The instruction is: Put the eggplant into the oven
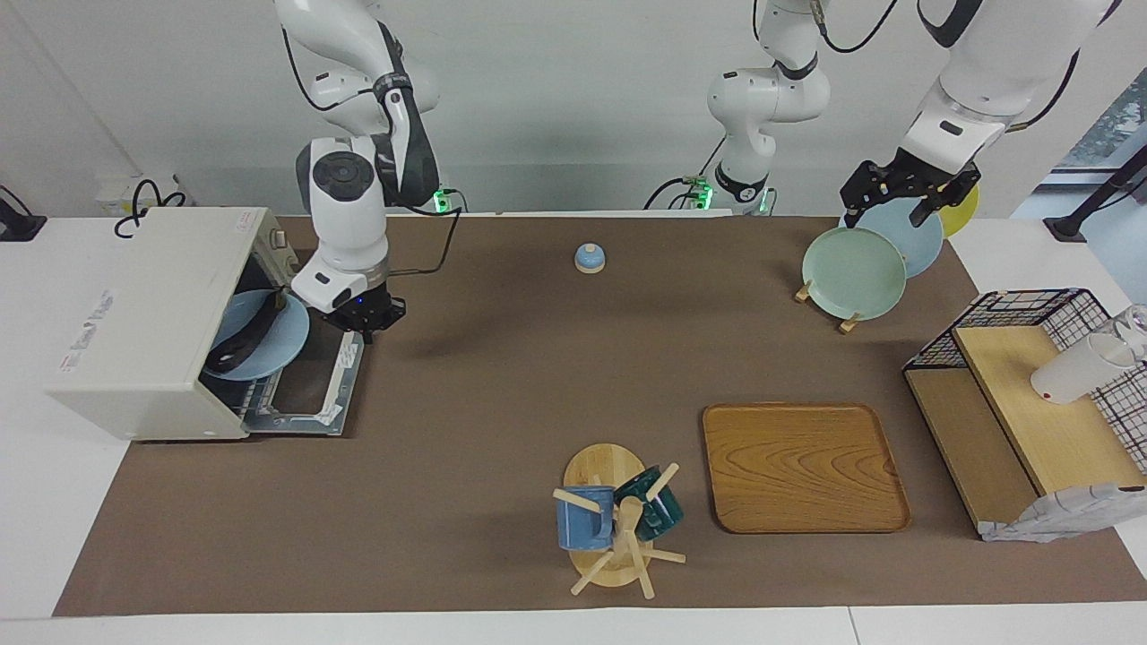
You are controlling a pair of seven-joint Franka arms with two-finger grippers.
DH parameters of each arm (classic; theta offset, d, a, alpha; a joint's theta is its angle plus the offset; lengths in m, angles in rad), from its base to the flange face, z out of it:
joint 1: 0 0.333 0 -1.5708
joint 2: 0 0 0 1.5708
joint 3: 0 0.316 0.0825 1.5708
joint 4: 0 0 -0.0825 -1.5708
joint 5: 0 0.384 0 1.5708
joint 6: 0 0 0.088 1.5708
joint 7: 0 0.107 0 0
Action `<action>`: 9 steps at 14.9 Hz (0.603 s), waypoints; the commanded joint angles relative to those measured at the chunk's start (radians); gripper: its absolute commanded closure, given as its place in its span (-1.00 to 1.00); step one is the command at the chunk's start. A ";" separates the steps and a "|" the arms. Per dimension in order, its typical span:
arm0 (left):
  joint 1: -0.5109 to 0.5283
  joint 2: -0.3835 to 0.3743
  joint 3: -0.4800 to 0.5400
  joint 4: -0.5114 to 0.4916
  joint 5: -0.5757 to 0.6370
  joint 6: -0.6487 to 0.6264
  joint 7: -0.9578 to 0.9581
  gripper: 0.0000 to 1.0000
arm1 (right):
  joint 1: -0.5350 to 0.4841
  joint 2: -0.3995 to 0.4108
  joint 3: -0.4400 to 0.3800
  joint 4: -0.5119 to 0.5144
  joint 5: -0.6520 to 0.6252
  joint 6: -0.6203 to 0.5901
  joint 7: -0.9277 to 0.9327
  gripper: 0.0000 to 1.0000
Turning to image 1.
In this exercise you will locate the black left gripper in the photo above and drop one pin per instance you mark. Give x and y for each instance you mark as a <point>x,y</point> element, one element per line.
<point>923,177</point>

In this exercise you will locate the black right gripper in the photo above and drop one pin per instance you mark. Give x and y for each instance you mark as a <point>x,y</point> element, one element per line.
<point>367,309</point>

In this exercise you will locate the dark purple eggplant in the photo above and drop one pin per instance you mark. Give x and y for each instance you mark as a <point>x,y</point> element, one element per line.
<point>246,345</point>

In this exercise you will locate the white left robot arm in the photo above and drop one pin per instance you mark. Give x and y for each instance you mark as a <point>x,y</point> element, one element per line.
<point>995,72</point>

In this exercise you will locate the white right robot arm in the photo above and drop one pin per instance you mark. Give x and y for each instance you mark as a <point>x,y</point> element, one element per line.
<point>345,233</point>

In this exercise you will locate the white toaster oven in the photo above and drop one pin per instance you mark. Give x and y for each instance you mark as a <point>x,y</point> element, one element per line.
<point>143,305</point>

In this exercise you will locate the light blue racked plate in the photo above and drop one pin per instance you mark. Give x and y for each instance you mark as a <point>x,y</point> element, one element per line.
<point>914,251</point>

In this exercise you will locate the pale green plate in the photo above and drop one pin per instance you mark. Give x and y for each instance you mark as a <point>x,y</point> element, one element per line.
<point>851,273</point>

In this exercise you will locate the yellow plate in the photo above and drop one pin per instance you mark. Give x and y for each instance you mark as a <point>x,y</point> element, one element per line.
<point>963,215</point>

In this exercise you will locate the wooden plate rack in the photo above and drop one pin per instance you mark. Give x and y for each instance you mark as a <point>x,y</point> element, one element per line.
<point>802,292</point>

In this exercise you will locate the brown table mat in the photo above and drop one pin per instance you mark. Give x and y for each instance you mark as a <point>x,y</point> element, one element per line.
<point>493,403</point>

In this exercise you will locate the black clamp stand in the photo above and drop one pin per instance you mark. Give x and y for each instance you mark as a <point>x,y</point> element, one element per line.
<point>1089,202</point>

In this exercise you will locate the small blue knobbed lid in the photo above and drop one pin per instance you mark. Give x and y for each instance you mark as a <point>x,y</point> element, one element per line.
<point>590,260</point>

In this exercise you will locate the white cup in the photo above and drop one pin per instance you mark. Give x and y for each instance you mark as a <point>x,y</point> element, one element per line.
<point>1071,372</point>

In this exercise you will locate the wooden step shelf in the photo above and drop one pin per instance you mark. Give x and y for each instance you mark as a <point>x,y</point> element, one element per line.
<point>1048,421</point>

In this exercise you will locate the wooden mug tree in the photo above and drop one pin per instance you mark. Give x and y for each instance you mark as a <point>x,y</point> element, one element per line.
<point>602,466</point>

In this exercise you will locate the clear glass cup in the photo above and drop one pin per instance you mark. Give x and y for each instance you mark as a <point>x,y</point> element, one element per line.
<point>1136,327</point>

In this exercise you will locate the wooden serving tray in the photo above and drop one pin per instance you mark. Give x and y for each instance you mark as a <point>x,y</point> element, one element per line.
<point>797,470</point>

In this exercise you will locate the blue mug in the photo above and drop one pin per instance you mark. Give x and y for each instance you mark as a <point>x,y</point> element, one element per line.
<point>582,524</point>

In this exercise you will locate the white power strip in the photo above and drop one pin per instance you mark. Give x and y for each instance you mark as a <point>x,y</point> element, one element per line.
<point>109,190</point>

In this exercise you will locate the dark green mug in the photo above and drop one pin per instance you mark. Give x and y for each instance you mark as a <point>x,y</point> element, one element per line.
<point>659,515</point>

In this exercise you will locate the white checkered cloth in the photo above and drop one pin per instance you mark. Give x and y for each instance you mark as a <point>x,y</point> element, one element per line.
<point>1057,515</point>

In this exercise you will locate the black table mount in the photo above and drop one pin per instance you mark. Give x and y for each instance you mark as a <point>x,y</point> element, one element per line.
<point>18,224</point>

